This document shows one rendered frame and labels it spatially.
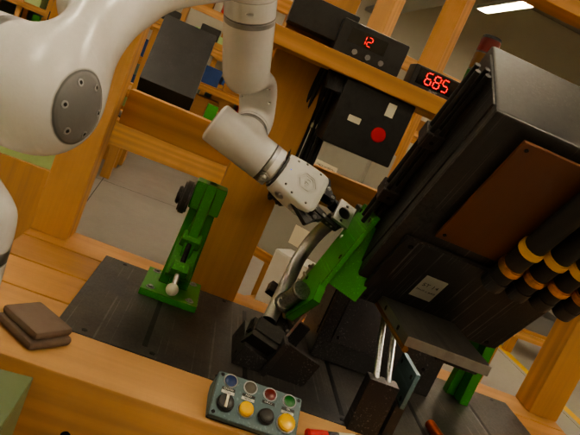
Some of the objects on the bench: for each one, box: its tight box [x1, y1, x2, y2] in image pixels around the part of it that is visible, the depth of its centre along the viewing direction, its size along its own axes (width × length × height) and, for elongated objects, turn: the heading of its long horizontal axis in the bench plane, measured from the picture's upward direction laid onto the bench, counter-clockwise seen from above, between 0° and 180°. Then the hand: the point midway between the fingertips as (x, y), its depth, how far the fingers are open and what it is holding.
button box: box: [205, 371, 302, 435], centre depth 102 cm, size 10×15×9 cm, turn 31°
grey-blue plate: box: [380, 352, 420, 435], centre depth 119 cm, size 10×2×14 cm, turn 121°
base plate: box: [60, 255, 531, 435], centre depth 134 cm, size 42×110×2 cm, turn 31°
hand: (335, 215), depth 128 cm, fingers closed on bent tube, 3 cm apart
